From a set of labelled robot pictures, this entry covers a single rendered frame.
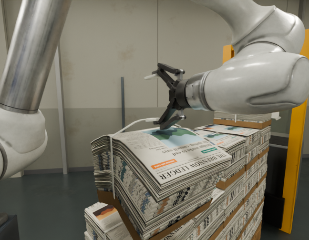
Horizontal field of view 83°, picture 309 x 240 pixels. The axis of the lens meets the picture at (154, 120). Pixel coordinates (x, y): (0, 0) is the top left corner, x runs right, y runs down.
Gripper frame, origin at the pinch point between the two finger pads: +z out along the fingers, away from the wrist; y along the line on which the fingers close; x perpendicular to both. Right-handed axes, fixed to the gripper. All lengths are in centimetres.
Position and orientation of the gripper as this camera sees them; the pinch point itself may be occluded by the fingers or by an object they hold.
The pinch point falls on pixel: (149, 98)
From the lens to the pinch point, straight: 60.0
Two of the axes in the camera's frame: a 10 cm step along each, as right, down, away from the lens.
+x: 8.1, -0.6, 5.8
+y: 0.3, 10.0, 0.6
